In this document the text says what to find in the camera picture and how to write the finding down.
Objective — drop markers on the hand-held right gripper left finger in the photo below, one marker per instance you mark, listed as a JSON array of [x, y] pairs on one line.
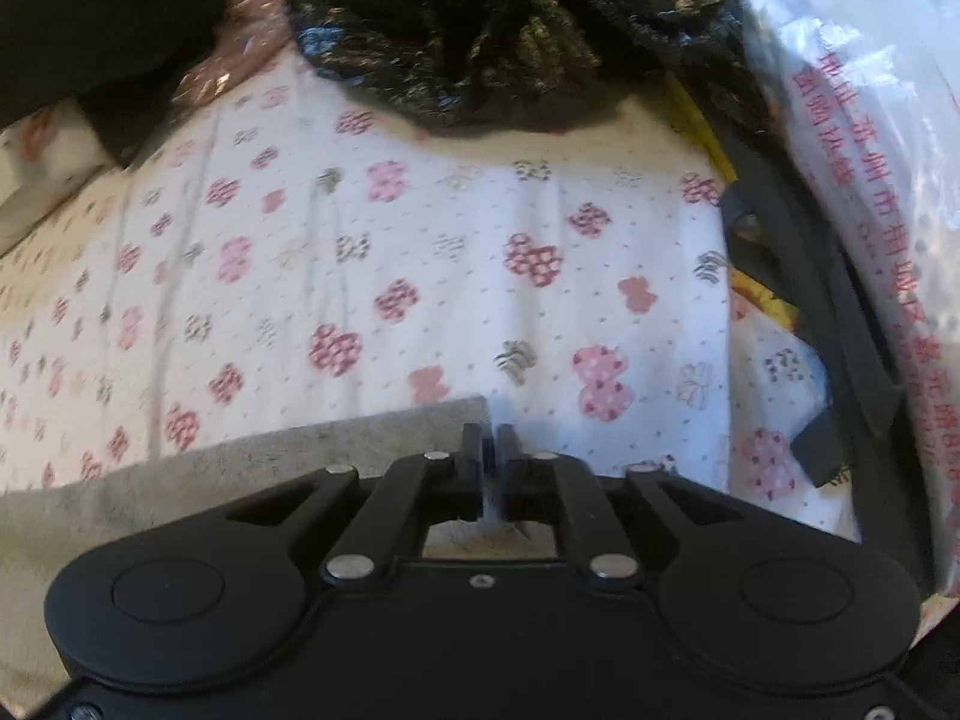
[[472, 469]]

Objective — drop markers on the white bow-print bedsheet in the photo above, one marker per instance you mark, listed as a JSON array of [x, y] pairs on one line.
[[450, 255]]

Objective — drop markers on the white pillow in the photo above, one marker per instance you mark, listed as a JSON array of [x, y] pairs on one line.
[[45, 172]]

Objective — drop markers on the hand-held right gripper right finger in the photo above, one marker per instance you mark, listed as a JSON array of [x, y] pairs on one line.
[[508, 472]]

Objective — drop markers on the black glossy plastic bag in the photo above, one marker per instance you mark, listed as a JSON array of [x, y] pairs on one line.
[[510, 22]]

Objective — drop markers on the white printed plastic bag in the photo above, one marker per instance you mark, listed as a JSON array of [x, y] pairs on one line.
[[870, 187]]

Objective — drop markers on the yellow cloth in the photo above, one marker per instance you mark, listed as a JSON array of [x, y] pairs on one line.
[[757, 300]]

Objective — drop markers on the dark cloth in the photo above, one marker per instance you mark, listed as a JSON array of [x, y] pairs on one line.
[[90, 30]]

